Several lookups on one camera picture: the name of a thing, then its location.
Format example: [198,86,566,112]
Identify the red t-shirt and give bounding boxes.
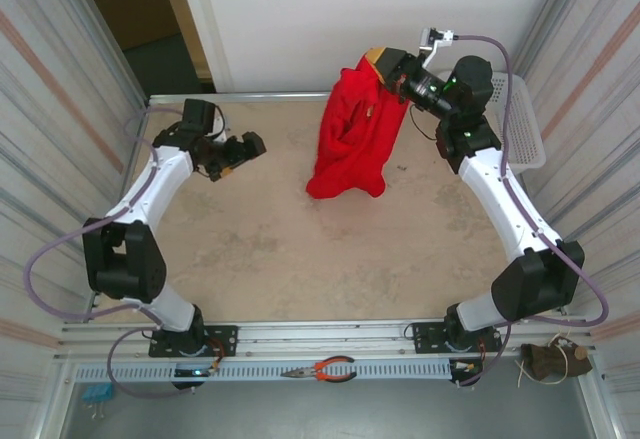
[305,54,414,201]

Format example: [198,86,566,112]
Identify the white plastic mesh basket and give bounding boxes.
[482,71,547,175]

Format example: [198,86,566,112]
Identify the small circuit board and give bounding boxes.
[451,358,484,376]
[173,364,221,379]

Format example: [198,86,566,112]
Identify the blue binder clip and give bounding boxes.
[82,385,115,418]

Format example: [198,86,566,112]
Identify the brown cloth bag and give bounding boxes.
[519,341,594,385]

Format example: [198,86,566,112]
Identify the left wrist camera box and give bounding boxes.
[212,107,230,144]

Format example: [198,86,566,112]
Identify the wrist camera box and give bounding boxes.
[418,27,457,68]
[212,107,230,144]

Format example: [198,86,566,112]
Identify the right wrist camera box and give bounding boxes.
[418,27,457,68]

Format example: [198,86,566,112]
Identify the aluminium rear frame bar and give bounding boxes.
[147,89,334,106]

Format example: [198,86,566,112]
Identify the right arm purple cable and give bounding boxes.
[452,32,611,389]

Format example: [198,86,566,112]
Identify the cream door frame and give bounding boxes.
[152,0,236,94]

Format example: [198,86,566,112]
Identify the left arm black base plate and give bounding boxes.
[148,325,239,359]

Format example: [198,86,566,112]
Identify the aluminium mounting rail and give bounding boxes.
[53,316,599,363]

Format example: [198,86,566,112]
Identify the orange handled pliers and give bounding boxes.
[279,356,357,383]

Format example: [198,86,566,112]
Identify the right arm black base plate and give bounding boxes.
[412,321,504,355]

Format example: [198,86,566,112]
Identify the white slotted cable duct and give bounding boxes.
[73,361,454,383]

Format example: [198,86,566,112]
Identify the thin white string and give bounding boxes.
[516,317,574,389]

